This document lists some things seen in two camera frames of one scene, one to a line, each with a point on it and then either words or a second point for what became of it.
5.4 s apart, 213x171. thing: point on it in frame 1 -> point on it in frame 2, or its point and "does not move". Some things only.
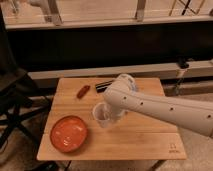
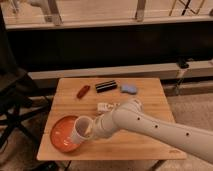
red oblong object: x=82 y=91 does not move
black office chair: x=18 y=89 does not move
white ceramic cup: x=102 y=112 -> x=83 y=129
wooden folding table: x=136 y=137 does not move
